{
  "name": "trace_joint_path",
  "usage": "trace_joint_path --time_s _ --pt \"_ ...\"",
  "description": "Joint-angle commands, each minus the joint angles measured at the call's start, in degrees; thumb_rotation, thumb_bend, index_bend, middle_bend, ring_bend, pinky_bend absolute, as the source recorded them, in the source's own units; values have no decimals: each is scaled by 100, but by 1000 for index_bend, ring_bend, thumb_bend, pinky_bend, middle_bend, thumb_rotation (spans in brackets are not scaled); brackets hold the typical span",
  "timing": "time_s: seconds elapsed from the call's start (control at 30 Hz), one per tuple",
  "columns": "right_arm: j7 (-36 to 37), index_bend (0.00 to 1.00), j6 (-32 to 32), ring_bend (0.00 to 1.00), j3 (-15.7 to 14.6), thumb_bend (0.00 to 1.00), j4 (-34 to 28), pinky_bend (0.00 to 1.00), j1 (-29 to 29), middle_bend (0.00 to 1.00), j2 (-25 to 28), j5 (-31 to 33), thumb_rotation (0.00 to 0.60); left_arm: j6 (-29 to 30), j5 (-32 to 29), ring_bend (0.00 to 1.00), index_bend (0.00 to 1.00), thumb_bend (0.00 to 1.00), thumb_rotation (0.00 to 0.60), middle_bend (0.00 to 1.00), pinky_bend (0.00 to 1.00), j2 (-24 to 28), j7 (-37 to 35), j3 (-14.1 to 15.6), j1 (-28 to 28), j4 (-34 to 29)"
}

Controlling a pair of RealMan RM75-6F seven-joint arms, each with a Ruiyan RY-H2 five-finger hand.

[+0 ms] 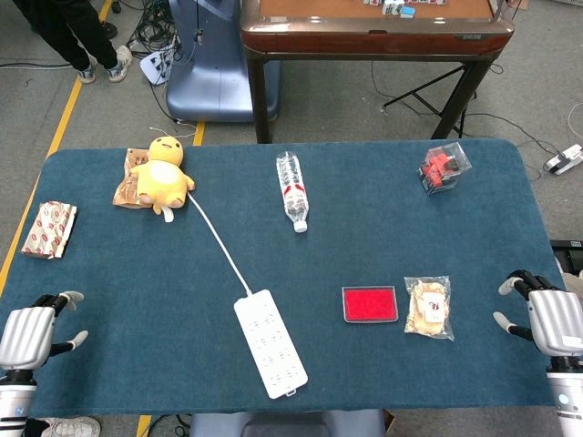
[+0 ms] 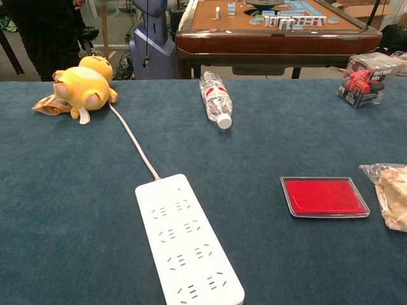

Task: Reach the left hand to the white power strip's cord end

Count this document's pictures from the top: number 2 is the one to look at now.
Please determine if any white power strip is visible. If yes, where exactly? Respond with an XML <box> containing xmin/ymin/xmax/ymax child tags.
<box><xmin>134</xmin><ymin>173</ymin><xmax>245</xmax><ymax>305</ymax></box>

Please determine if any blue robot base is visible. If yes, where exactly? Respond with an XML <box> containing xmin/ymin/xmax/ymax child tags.
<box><xmin>128</xmin><ymin>0</ymin><xmax>179</xmax><ymax>80</ymax></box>

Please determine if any clear plastic water bottle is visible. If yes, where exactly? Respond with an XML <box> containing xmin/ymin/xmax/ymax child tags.
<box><xmin>199</xmin><ymin>70</ymin><xmax>233</xmax><ymax>130</ymax></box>

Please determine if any red ink pad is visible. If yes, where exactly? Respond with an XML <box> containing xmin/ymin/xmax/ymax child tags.
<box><xmin>280</xmin><ymin>176</ymin><xmax>371</xmax><ymax>219</ymax></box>

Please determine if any brown mahjong table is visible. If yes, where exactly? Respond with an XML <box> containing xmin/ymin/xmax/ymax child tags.
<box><xmin>175</xmin><ymin>0</ymin><xmax>383</xmax><ymax>79</ymax></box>

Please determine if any blue tablecloth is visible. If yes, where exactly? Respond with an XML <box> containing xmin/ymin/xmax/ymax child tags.
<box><xmin>0</xmin><ymin>78</ymin><xmax>407</xmax><ymax>305</ymax></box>

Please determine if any yellow plush toy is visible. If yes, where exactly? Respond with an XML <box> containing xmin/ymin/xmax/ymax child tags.
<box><xmin>52</xmin><ymin>55</ymin><xmax>119</xmax><ymax>125</ymax></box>

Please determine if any brown snack packet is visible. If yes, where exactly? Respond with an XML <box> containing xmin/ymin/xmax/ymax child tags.
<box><xmin>31</xmin><ymin>94</ymin><xmax>72</xmax><ymax>116</ymax></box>

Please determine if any black stool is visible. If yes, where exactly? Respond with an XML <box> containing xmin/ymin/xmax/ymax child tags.
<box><xmin>75</xmin><ymin>27</ymin><xmax>100</xmax><ymax>53</ymax></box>

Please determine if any clear box with red toy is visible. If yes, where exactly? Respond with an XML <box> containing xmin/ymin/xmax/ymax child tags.
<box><xmin>336</xmin><ymin>53</ymin><xmax>404</xmax><ymax>109</ymax></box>

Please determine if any clear bag of snacks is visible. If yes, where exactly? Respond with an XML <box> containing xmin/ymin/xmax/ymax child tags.
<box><xmin>359</xmin><ymin>163</ymin><xmax>407</xmax><ymax>233</ymax></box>

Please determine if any person in black clothes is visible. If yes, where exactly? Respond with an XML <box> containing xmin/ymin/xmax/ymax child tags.
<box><xmin>0</xmin><ymin>0</ymin><xmax>87</xmax><ymax>82</ymax></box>

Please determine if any cardboard box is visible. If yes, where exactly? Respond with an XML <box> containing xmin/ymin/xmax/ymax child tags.
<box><xmin>336</xmin><ymin>0</ymin><xmax>395</xmax><ymax>20</ymax></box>

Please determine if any black bag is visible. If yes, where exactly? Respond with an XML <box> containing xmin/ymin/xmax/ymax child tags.
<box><xmin>380</xmin><ymin>24</ymin><xmax>407</xmax><ymax>57</ymax></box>

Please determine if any white power cord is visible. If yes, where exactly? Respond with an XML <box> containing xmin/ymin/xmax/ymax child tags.
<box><xmin>107</xmin><ymin>102</ymin><xmax>160</xmax><ymax>180</ymax></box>

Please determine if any black floor cable bundle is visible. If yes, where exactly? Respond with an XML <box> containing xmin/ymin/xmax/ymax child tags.
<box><xmin>113</xmin><ymin>52</ymin><xmax>133</xmax><ymax>80</ymax></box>

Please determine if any hanging black cord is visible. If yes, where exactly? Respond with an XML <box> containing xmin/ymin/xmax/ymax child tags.
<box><xmin>143</xmin><ymin>0</ymin><xmax>151</xmax><ymax>68</ymax></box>

